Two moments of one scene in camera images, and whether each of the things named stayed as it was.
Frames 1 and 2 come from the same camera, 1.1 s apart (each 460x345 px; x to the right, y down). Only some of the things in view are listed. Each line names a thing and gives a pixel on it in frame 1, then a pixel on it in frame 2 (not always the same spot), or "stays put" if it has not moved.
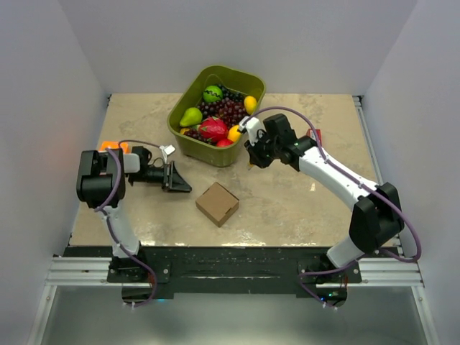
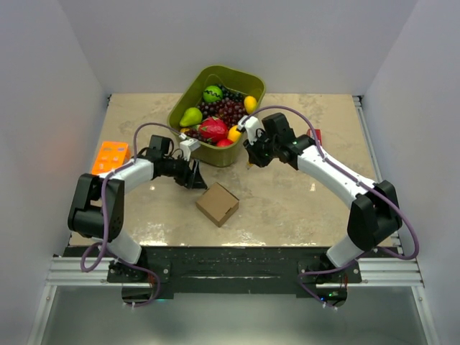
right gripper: x=255 y=157 stays put
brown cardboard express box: x=217 y=203 stays put
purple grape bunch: x=230 y=106 stays put
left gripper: x=172 y=179 -> x=190 y=180
